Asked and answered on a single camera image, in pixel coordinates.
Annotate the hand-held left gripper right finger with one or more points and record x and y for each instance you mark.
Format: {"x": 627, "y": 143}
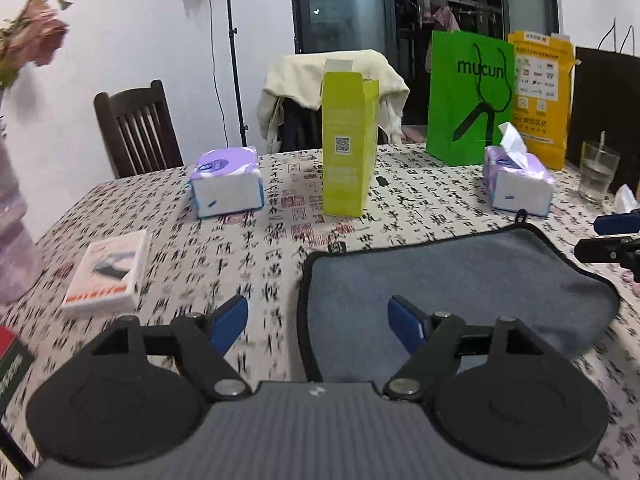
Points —
{"x": 404, "y": 321}

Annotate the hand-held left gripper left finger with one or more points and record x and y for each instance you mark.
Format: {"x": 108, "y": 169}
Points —
{"x": 231, "y": 321}

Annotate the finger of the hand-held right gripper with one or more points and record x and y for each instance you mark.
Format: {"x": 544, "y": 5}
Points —
{"x": 607, "y": 251}
{"x": 617, "y": 224}

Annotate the grey towel with black edge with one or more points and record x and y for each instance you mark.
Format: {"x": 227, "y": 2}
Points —
{"x": 450, "y": 280}

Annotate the crumpled white tissue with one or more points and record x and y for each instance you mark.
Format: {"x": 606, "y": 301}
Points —
{"x": 627, "y": 200}

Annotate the clear drinking glass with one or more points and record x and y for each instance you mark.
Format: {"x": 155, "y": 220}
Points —
{"x": 598, "y": 175}

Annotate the purple tissue pack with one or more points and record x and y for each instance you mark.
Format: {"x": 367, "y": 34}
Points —
{"x": 227, "y": 180}
{"x": 517, "y": 182}

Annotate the black paper bag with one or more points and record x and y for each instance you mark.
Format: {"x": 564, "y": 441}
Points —
{"x": 607, "y": 110}

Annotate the small white box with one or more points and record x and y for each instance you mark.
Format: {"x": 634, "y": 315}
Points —
{"x": 107, "y": 275}

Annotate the yellow paper bag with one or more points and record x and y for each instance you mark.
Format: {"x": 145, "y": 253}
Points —
{"x": 545, "y": 110}

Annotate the lime green carton box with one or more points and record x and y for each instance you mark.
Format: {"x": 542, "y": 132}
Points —
{"x": 347, "y": 160}

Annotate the green paper bag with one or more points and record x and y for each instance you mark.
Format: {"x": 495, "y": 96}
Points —
{"x": 467, "y": 105}

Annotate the dark wooden chair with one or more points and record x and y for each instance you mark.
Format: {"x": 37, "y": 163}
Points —
{"x": 140, "y": 130}

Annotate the red and green box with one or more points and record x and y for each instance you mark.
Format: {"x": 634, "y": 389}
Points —
{"x": 12, "y": 365}

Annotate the translucent vase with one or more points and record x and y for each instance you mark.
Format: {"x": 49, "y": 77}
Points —
{"x": 15, "y": 230}

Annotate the chair with cream cloth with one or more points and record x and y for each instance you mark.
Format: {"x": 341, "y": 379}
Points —
{"x": 300, "y": 80}

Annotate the hanging pink garment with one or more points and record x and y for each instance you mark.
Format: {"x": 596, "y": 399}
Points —
{"x": 445, "y": 17}

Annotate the black light stand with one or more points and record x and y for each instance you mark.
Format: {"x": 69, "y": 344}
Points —
{"x": 232, "y": 45}

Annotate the glass balcony door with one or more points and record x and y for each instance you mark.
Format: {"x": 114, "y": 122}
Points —
{"x": 345, "y": 5}

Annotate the pink flowers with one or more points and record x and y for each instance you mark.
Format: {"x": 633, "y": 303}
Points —
{"x": 37, "y": 30}

